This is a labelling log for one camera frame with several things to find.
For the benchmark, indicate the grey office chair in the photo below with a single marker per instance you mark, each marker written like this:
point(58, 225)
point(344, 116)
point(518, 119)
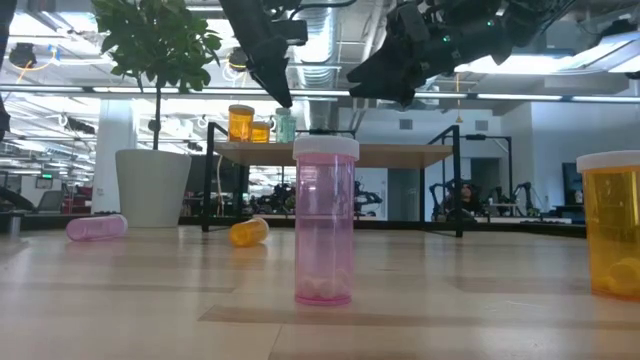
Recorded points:
point(50, 200)

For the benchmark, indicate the black aluminium frame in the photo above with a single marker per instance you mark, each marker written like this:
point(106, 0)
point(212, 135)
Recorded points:
point(550, 230)

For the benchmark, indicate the long linear light bar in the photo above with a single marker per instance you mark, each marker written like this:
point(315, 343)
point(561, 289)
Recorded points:
point(520, 97)

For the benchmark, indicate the short silver metal post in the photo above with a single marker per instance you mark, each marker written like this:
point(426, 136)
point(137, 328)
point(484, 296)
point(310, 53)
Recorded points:
point(12, 227)

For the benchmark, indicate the person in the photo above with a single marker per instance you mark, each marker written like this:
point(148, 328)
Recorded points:
point(467, 195)

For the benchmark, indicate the pink pill bottle white cap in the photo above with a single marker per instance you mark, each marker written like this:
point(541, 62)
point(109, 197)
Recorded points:
point(325, 225)
point(95, 228)

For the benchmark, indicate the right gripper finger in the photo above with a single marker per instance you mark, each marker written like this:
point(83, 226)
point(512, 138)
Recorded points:
point(390, 67)
point(390, 92)

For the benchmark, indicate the wooden shelf black frame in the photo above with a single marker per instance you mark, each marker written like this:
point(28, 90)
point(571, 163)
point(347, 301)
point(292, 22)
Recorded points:
point(400, 156)

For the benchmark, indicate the white plant pot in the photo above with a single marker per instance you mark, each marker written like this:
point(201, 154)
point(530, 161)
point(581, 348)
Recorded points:
point(152, 190)

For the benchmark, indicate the orange pill bottle white cap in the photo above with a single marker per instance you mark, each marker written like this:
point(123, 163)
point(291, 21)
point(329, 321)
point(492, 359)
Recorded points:
point(248, 232)
point(241, 127)
point(612, 225)
point(262, 134)

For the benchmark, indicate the green leafy plant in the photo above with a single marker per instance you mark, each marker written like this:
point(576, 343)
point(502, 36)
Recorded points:
point(155, 45)

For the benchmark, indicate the green pill bottle white cap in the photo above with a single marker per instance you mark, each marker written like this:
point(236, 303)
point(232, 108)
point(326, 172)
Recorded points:
point(285, 127)

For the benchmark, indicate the silver air duct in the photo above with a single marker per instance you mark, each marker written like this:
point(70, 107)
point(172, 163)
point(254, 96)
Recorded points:
point(322, 60)

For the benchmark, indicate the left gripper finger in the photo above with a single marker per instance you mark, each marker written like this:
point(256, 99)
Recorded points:
point(272, 70)

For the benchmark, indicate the dark display screen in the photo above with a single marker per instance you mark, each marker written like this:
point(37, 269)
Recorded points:
point(571, 182)

